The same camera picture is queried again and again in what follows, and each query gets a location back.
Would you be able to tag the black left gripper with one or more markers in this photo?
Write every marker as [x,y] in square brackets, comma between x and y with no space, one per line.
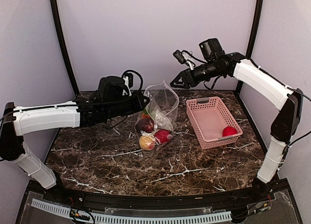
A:
[139,105]

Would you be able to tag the wrinkled white radish toy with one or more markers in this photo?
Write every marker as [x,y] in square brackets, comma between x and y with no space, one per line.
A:
[162,121]

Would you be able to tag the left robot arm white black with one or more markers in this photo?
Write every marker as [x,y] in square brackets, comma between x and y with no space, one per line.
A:
[18,121]

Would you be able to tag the black front rail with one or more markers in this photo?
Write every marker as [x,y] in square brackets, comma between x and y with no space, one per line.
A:
[92,200]

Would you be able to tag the clear zip top bag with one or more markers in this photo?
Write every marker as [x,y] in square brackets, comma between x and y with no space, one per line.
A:
[166,100]

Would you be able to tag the orange fruit toy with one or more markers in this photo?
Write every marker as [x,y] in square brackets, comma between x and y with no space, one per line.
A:
[145,116]

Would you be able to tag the yellow peach toy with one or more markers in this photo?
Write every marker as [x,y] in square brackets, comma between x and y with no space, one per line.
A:
[147,142]

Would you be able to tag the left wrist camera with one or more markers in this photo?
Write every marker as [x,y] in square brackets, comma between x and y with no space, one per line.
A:
[128,82]

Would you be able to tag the black frame post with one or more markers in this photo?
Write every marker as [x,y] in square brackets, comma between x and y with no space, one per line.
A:
[63,47]
[254,28]

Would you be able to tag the right black frame post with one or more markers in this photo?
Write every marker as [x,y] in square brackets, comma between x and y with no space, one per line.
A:
[254,28]

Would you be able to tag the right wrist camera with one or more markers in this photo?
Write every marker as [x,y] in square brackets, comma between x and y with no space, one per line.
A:
[184,58]

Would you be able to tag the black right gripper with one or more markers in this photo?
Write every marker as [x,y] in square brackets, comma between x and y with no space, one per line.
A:
[187,77]

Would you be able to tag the red round fruit toy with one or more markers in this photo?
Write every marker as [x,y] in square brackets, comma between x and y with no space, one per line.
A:
[163,136]

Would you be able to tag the left black frame post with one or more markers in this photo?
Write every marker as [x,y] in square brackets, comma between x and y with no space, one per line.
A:
[63,47]

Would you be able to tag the red tomato toy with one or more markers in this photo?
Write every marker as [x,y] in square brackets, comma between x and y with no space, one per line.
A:
[229,131]

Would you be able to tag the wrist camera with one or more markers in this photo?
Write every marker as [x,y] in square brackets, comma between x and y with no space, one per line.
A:
[128,82]
[184,58]

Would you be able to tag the pink plastic basket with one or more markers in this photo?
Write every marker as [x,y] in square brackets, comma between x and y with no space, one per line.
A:
[208,117]

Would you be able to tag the white slotted cable duct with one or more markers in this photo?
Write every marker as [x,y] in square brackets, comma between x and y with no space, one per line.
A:
[126,216]

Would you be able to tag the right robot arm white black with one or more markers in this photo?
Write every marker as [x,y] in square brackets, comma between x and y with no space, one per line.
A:
[287,101]

